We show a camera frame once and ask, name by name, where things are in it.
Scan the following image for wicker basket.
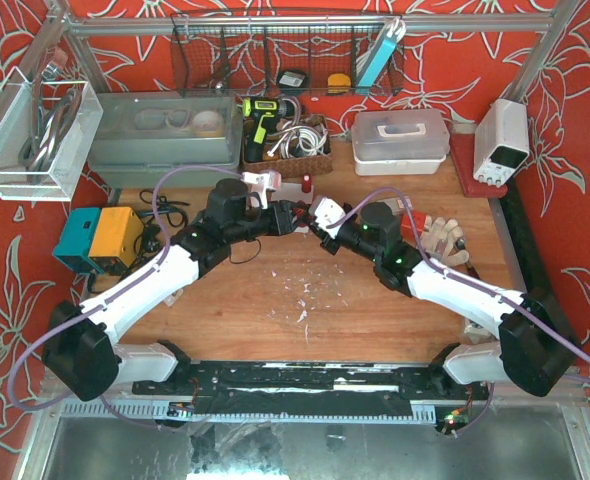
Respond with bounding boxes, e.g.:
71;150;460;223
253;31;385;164
240;114;333;179

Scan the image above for orange power cube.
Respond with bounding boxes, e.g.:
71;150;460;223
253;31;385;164
400;210;430;235

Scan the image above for black cable tray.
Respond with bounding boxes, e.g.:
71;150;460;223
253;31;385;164
500;177;569;346

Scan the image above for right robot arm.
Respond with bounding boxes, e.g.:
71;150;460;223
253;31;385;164
309;196;576;397

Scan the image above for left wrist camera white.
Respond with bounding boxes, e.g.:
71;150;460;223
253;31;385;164
242;170;282;209

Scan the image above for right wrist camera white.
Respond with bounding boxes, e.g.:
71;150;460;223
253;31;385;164
309;195;346;229

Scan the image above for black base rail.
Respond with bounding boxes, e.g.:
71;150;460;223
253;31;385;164
132;361;489;402

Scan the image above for grey plastic toolbox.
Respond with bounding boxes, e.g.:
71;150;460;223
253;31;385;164
88;92;243;189

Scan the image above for clear acrylic box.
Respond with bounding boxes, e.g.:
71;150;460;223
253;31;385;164
0;68;103;202

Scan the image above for green cordless drill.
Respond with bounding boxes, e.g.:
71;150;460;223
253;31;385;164
242;96;299;163

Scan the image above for yellow soldering station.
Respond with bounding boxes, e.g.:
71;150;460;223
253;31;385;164
89;206;144;276

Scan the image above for white cables in basket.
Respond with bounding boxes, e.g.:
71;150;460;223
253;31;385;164
267;124;329;160

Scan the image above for white power supply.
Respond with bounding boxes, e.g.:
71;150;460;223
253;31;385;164
473;99;530;188

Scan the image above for white plastic storage box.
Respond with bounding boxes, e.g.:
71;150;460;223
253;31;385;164
351;109;450;176

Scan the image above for grey cables in box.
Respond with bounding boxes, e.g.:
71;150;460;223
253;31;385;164
18;47;82;184

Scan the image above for blue white hex key set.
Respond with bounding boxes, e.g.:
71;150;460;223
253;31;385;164
355;17;407;95

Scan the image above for black cables bundle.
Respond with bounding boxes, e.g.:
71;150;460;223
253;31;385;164
87;188;201;296

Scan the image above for yellow tape measure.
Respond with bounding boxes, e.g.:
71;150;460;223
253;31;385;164
327;73;352;96

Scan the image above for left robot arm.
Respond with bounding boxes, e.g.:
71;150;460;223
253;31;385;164
41;178;299;401

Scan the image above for red notebook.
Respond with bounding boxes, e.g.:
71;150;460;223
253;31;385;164
450;133;508;199

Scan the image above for white peg board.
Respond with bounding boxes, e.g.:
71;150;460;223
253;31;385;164
271;182;314;204

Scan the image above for black wire basket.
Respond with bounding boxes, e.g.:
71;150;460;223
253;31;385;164
170;8;404;96

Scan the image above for work glove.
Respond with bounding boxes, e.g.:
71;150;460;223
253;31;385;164
420;216;470;267

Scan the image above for teal box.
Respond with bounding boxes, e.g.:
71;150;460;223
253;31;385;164
52;207;101;274

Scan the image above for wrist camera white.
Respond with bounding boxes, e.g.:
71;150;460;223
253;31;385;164
242;170;282;209
309;195;346;229

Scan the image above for black tape measure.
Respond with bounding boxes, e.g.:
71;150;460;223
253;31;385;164
276;69;309;96

